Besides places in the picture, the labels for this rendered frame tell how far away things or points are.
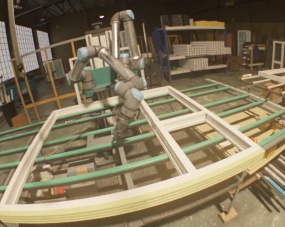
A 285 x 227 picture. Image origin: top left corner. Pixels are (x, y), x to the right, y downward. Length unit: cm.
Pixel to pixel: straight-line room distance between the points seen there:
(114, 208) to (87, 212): 12
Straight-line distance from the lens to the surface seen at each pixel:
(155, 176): 126
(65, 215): 79
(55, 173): 159
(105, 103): 196
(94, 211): 75
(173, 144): 97
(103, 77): 219
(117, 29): 189
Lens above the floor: 150
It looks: 24 degrees down
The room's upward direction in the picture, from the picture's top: 9 degrees counter-clockwise
